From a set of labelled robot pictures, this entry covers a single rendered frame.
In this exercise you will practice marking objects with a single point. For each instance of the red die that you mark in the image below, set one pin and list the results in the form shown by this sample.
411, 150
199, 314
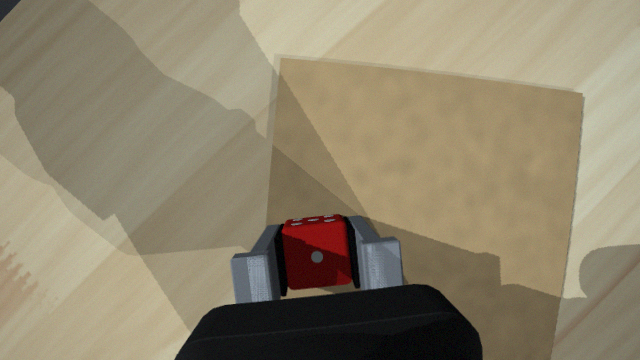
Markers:
316, 252

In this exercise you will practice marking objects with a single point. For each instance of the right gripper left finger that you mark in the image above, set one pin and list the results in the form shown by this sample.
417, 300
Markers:
252, 272

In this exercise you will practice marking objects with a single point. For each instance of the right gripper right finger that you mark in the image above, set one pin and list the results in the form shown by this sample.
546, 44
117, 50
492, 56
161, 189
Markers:
375, 261

